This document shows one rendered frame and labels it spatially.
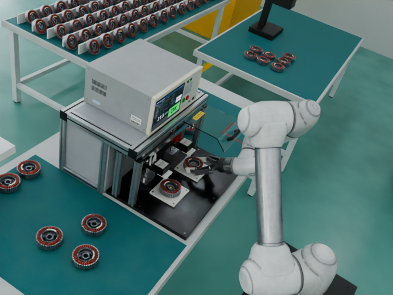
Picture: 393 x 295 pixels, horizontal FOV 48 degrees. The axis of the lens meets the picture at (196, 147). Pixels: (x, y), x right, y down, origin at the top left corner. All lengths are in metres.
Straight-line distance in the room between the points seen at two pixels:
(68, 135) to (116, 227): 0.50
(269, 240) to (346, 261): 1.79
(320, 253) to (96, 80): 1.23
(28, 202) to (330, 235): 2.28
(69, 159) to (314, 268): 1.27
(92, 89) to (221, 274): 1.52
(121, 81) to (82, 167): 0.51
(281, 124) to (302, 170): 2.39
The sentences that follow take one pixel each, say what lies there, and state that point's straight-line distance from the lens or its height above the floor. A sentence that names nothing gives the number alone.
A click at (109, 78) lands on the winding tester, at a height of 1.31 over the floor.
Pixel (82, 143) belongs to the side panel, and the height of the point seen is 0.98.
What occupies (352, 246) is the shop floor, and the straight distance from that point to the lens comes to 3.60.
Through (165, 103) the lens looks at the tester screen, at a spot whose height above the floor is 1.25.
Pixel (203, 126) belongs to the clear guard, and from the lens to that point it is 2.27.
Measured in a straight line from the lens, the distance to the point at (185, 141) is 2.37.
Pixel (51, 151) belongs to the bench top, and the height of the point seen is 0.75.
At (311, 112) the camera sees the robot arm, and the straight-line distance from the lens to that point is 1.72.
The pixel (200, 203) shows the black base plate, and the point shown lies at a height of 0.77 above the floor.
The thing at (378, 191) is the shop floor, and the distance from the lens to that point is 4.26.
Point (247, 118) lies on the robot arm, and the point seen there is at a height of 1.48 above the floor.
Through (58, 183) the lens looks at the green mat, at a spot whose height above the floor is 0.75.
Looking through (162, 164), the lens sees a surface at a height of 0.92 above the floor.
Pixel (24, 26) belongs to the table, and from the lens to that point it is 3.72.
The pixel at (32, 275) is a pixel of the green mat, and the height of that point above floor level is 0.75.
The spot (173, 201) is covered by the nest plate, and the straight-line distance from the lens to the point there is 2.22.
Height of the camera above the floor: 2.35
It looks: 37 degrees down
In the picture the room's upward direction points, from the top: 15 degrees clockwise
